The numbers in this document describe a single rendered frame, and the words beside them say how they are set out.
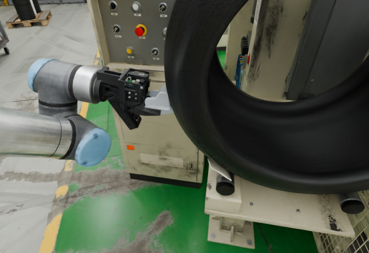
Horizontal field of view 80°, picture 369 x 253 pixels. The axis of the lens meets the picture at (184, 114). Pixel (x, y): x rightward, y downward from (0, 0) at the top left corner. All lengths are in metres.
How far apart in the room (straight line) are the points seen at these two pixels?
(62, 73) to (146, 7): 0.59
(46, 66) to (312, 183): 0.64
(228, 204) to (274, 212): 0.13
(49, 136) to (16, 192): 1.55
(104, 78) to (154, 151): 0.95
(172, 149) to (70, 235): 0.79
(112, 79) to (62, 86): 0.12
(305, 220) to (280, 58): 0.46
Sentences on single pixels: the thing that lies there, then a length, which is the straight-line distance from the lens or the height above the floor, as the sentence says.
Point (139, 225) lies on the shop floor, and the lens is 1.55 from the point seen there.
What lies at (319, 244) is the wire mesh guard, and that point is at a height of 0.32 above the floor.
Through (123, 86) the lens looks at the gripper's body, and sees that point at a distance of 0.52.
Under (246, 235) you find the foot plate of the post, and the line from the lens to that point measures 1.53.
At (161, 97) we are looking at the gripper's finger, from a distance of 0.52.
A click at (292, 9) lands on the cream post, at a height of 1.23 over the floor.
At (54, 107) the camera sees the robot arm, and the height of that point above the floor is 1.05.
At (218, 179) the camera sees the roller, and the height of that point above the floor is 0.91.
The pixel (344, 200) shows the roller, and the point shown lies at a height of 0.91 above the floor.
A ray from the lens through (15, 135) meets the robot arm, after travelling 0.47.
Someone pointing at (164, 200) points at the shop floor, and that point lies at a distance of 1.63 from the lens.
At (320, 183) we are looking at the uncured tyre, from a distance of 0.54.
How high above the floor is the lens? 1.35
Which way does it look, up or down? 36 degrees down
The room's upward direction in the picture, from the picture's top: straight up
